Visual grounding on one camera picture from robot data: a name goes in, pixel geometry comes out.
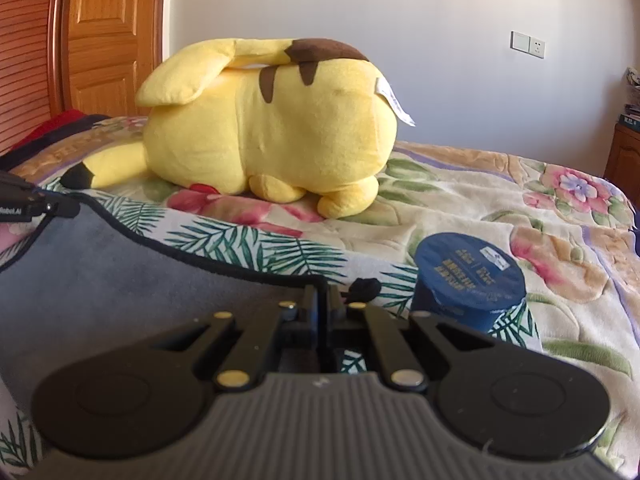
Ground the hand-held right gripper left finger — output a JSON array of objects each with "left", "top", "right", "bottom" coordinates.
[{"left": 147, "top": 284, "right": 325, "bottom": 393}]

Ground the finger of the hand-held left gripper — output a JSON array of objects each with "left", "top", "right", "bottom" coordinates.
[{"left": 29, "top": 187, "right": 82, "bottom": 219}]

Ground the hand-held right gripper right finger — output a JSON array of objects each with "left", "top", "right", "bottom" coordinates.
[{"left": 326, "top": 284, "right": 498, "bottom": 393}]

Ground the grey towel with leaf print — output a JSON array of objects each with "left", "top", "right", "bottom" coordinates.
[{"left": 0, "top": 192, "right": 544, "bottom": 480}]

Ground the red cloth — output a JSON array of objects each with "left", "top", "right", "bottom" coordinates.
[{"left": 9, "top": 108, "right": 110, "bottom": 152}]

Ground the dark blue lidded cup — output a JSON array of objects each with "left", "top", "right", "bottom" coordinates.
[{"left": 409, "top": 232, "right": 529, "bottom": 335}]

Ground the wooden louvered wardrobe door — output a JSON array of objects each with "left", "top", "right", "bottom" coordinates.
[{"left": 0, "top": 0, "right": 67, "bottom": 157}]

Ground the yellow plush toy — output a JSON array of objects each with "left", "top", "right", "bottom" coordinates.
[{"left": 60, "top": 36, "right": 417, "bottom": 220}]

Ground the floral blanket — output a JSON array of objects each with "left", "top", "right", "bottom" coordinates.
[{"left": 0, "top": 114, "right": 640, "bottom": 478}]

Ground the wooden nightstand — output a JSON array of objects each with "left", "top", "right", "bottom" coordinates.
[{"left": 602, "top": 122, "right": 640, "bottom": 192}]

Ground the stack of books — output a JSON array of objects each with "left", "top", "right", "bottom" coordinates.
[{"left": 618, "top": 66, "right": 640, "bottom": 132}]

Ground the white wall switch socket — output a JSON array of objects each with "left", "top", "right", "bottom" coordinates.
[{"left": 510, "top": 30, "right": 546, "bottom": 59}]

